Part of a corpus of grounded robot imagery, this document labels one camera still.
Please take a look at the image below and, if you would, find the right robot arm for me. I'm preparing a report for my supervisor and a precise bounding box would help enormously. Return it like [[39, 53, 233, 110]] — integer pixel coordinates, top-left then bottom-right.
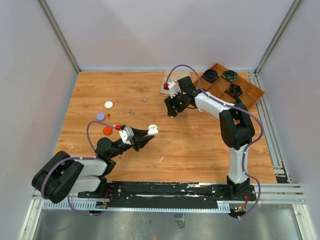
[[163, 76, 257, 201]]

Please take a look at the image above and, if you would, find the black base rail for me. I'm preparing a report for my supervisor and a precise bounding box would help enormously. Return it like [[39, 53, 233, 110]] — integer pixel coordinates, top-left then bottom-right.
[[77, 181, 257, 211]]

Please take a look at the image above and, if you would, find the orange round case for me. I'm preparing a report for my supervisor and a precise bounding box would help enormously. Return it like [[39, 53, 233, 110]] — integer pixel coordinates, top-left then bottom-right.
[[102, 126, 113, 136]]

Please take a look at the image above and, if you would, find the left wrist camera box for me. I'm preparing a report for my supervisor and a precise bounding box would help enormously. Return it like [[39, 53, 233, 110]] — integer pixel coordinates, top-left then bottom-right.
[[119, 127, 134, 145]]

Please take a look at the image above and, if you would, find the purple round case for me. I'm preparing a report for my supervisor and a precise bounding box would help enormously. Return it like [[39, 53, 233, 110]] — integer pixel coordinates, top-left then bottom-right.
[[96, 112, 107, 121]]

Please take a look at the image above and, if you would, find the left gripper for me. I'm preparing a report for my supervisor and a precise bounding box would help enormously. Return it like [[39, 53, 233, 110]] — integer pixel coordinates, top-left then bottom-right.
[[109, 127, 155, 159]]

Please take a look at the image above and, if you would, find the white earbud charging case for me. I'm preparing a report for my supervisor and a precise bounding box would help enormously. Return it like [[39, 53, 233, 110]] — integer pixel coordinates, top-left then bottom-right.
[[147, 124, 159, 136]]

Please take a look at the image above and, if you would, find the white round case far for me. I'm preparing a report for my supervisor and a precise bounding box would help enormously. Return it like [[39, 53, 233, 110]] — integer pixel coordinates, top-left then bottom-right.
[[104, 101, 114, 110]]

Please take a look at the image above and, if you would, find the dark rolled sock middle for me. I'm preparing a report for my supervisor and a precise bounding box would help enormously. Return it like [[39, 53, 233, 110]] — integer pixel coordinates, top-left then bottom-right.
[[225, 83, 243, 99]]

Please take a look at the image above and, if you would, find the wooden compartment tray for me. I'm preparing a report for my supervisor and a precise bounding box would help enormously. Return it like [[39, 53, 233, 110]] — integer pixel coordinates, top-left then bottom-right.
[[200, 63, 265, 111]]

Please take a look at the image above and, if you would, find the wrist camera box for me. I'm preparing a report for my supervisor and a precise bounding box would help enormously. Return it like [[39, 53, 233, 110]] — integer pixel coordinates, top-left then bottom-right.
[[163, 81, 181, 99], [119, 127, 134, 145]]

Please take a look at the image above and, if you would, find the beige folded cloth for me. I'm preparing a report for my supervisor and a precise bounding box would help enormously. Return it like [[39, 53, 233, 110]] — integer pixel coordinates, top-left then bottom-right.
[[160, 70, 191, 97]]

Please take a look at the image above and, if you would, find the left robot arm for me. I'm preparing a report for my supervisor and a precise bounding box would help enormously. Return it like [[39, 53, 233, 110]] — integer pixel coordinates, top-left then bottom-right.
[[31, 124, 159, 204]]

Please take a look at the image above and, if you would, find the dark rolled sock bottom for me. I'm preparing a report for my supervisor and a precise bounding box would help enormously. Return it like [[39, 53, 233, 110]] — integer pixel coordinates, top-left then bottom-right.
[[234, 97, 248, 111]]

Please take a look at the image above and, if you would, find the dark rolled sock top-right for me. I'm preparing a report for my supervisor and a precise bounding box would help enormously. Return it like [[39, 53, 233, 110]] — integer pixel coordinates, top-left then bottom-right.
[[221, 70, 239, 84]]

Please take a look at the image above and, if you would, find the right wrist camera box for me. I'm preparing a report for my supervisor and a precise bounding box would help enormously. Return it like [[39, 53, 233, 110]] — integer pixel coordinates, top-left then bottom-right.
[[163, 81, 181, 99]]

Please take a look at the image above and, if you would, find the dark rolled sock top-left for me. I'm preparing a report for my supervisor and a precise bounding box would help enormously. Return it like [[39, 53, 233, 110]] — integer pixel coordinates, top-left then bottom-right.
[[202, 68, 219, 84]]

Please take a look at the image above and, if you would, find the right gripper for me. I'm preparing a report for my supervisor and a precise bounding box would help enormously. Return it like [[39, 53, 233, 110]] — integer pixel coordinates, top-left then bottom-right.
[[164, 90, 188, 117]]

